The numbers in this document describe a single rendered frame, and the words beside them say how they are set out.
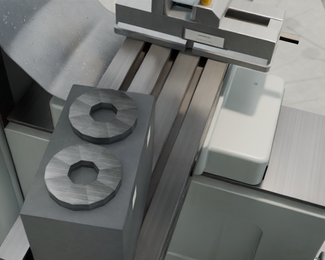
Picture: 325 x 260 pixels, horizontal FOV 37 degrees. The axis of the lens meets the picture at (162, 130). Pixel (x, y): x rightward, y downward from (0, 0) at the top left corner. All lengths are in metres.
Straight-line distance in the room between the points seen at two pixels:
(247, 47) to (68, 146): 0.52
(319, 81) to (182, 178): 1.75
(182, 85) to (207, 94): 0.05
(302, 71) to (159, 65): 1.58
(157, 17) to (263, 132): 0.33
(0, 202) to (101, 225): 0.89
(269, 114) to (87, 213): 0.64
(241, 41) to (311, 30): 1.82
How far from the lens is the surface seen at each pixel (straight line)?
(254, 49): 1.03
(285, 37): 1.06
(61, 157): 0.60
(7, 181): 1.37
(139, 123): 0.65
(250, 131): 1.07
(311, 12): 2.98
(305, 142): 1.21
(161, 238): 0.77
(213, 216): 1.21
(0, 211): 1.46
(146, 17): 1.06
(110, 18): 1.24
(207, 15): 1.01
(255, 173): 1.05
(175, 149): 0.87
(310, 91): 2.45
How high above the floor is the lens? 1.58
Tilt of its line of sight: 48 degrees down
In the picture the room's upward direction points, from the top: 4 degrees clockwise
